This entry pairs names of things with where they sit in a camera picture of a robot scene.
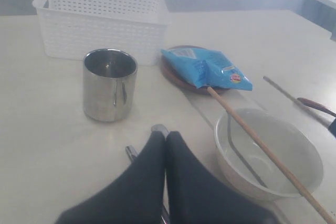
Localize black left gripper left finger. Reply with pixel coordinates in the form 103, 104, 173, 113
56, 132, 165, 223

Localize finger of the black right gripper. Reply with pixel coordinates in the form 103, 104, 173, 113
328, 118, 336, 137

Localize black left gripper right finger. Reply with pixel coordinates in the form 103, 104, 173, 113
165, 131, 279, 223

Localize wooden chopstick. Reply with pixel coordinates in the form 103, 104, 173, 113
263, 76, 331, 129
207, 87, 335, 224

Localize brown wooden spoon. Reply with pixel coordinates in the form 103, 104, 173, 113
297, 98, 336, 117

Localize silver metal knife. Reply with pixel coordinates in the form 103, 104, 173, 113
125, 145, 138, 162

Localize floral ceramic bowl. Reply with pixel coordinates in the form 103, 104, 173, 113
214, 108, 323, 201

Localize shiny steel cup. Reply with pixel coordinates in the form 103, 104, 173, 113
83, 49, 138, 122

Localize blue snack packet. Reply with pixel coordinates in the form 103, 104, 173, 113
161, 47, 253, 91

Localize white perforated plastic basket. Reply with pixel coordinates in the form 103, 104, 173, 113
32, 0, 171, 66

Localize white side table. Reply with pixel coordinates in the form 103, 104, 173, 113
301, 0, 335, 41

